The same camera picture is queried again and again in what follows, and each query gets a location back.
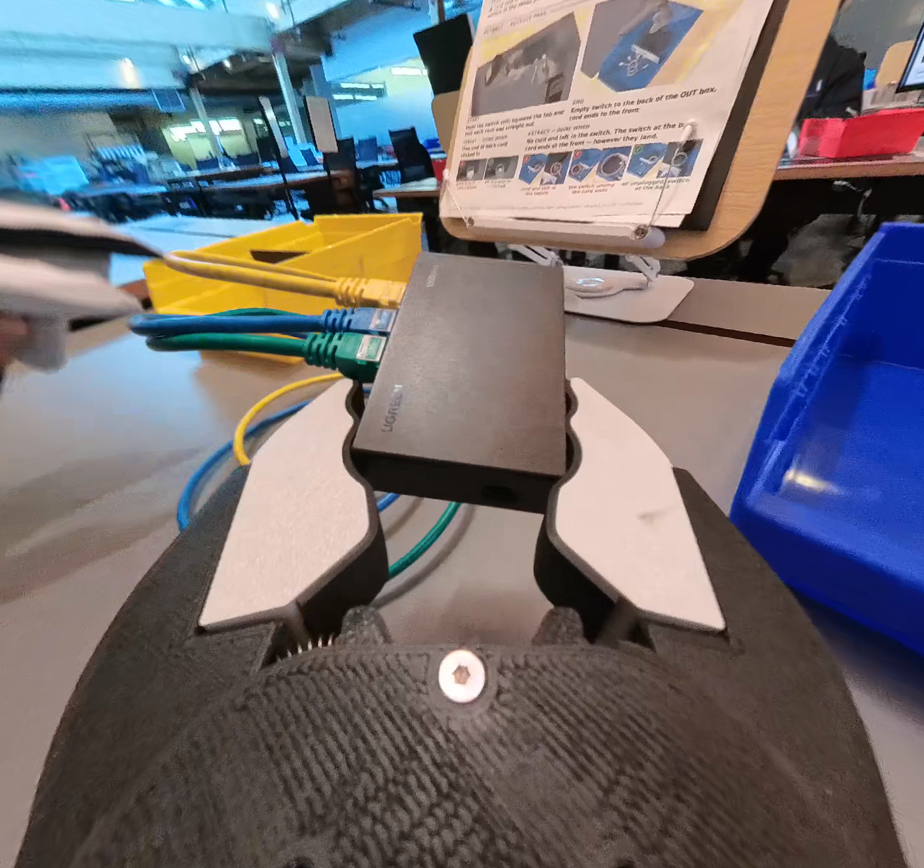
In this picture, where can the printed instruction sheet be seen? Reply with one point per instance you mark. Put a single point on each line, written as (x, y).
(650, 102)

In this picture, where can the black monitor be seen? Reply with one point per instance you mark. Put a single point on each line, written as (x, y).
(442, 52)

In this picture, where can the black network switch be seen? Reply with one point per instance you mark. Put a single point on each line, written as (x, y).
(469, 377)

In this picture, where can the red plastic bin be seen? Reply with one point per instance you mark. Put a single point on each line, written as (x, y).
(859, 133)

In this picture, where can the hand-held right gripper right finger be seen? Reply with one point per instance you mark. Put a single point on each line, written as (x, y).
(628, 521)

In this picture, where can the yellow plastic bin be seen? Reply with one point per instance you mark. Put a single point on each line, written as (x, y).
(346, 240)

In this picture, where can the black office chair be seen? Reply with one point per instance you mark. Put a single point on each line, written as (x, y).
(410, 153)

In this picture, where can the blue plastic bin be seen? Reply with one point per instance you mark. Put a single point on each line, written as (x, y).
(852, 449)

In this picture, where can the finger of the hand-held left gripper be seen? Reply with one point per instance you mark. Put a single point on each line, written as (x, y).
(50, 222)
(65, 290)

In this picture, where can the white stand with base plate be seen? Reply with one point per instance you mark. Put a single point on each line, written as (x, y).
(765, 160)

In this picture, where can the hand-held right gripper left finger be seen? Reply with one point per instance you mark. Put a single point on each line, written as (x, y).
(289, 521)

